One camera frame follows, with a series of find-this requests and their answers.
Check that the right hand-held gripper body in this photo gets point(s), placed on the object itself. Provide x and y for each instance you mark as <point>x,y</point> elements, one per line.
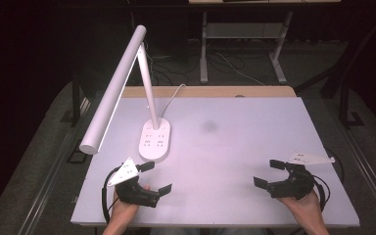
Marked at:
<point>295,186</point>

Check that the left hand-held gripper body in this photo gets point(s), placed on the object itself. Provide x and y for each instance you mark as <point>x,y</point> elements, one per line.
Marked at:
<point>133,193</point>

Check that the person's left hand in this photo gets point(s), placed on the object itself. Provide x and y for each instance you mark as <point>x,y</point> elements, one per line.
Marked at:
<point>122,209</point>

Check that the person's right hand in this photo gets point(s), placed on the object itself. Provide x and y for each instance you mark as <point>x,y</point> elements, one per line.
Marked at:
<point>305,206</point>

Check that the white table mat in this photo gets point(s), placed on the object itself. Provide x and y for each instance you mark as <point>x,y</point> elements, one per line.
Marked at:
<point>228,156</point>

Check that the white desk lamp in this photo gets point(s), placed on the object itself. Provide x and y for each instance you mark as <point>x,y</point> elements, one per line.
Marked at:
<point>149,91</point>

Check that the black stand with flat foot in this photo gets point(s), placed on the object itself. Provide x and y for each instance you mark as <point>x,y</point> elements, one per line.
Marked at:
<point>75,104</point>

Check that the wooden table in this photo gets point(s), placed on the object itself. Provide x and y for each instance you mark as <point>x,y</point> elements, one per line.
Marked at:
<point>215,91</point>

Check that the black stand with angled legs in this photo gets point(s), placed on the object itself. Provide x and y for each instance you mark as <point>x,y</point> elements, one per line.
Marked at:
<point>339,78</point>

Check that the metal floor rail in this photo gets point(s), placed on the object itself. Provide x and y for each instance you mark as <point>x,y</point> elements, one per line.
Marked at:
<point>365,169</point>
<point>45,189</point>

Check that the grey metal desk frame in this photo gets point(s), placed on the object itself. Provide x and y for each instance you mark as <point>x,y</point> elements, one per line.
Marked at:
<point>244,31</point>

